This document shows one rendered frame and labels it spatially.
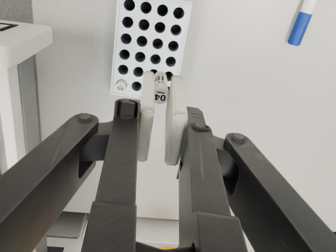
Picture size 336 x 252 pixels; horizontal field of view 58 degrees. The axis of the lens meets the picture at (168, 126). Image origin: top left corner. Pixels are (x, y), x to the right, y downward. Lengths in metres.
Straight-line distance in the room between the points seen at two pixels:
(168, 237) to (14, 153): 0.31
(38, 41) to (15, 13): 0.96
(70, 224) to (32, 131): 0.24
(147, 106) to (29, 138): 0.23
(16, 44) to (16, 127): 0.09
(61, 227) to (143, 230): 0.14
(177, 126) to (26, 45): 0.18
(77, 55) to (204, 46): 0.17
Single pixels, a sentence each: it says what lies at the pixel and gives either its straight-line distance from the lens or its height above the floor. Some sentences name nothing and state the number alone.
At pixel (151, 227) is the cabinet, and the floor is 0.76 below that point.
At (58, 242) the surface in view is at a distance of 0.55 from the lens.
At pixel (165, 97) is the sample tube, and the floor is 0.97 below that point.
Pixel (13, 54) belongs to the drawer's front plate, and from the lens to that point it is 0.28.
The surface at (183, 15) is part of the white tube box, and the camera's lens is 0.37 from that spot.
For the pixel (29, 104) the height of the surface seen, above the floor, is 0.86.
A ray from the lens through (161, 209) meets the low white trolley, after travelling 0.54.
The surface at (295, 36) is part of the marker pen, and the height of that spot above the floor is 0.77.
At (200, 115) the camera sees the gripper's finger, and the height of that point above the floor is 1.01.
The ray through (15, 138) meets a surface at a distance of 0.34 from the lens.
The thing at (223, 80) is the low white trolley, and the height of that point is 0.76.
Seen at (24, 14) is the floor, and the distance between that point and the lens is 1.27.
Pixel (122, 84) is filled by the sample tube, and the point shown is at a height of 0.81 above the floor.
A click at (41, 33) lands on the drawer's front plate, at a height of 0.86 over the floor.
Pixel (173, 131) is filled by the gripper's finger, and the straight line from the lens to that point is 0.15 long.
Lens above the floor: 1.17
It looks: 64 degrees down
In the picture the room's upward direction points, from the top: 177 degrees clockwise
